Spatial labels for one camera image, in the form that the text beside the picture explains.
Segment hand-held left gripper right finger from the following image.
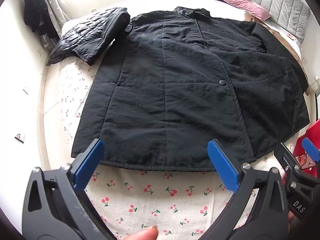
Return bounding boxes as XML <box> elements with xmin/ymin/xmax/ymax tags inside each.
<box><xmin>197</xmin><ymin>139</ymin><xmax>293</xmax><ymax>240</ymax></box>

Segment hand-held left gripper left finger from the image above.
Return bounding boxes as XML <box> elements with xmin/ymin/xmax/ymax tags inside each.
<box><xmin>22</xmin><ymin>138</ymin><xmax>118</xmax><ymax>240</ymax></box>

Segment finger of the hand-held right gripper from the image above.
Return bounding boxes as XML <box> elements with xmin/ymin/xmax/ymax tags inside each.
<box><xmin>301</xmin><ymin>137</ymin><xmax>320</xmax><ymax>162</ymax></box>
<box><xmin>274</xmin><ymin>142</ymin><xmax>308</xmax><ymax>193</ymax></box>

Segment black padded jacket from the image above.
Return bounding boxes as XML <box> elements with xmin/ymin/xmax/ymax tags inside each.
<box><xmin>71</xmin><ymin>6</ymin><xmax>310</xmax><ymax>173</ymax></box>

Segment dark hanging clothes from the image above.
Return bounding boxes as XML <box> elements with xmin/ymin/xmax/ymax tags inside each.
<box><xmin>24</xmin><ymin>0</ymin><xmax>60</xmax><ymax>40</ymax></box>

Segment person's right hand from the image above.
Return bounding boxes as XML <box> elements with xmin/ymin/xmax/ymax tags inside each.
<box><xmin>287</xmin><ymin>210</ymin><xmax>300</xmax><ymax>233</ymax></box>

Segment person's left hand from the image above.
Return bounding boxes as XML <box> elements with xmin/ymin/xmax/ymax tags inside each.
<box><xmin>124</xmin><ymin>225</ymin><xmax>158</xmax><ymax>240</ymax></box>

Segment red plastic stool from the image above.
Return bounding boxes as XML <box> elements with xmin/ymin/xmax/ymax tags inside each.
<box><xmin>292</xmin><ymin>119</ymin><xmax>320</xmax><ymax>178</ymax></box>

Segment cherry print bed sheet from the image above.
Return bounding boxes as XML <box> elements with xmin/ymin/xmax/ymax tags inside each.
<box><xmin>58</xmin><ymin>57</ymin><xmax>308</xmax><ymax>240</ymax></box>

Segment brown garment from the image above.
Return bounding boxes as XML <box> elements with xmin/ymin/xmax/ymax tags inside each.
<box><xmin>244</xmin><ymin>12</ymin><xmax>310</xmax><ymax>85</ymax></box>

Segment black quilted down jacket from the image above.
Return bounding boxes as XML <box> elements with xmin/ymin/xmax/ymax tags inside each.
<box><xmin>46</xmin><ymin>7</ymin><xmax>131</xmax><ymax>67</ymax></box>

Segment grey quilted headboard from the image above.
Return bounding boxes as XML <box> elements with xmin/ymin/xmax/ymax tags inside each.
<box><xmin>222</xmin><ymin>0</ymin><xmax>311</xmax><ymax>43</ymax></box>

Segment grey lace curtain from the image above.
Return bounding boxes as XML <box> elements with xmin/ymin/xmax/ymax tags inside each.
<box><xmin>35</xmin><ymin>0</ymin><xmax>73</xmax><ymax>48</ymax></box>

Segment bed with pale sheet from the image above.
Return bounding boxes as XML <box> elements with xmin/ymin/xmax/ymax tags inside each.
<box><xmin>37</xmin><ymin>0</ymin><xmax>312</xmax><ymax>240</ymax></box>

